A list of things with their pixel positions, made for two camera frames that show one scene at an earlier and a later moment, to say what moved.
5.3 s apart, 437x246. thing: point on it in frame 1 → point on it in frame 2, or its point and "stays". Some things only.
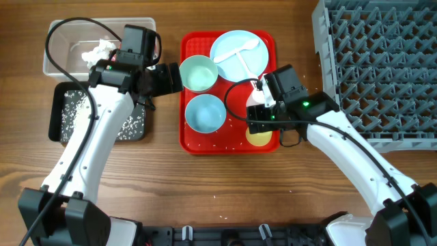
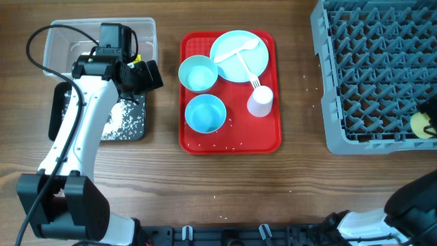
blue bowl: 205,113 stays
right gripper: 257,120 → 431,107
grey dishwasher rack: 381,61 stays
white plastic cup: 256,98 stays
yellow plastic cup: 259,139 → 418,121
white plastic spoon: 248,45 stays
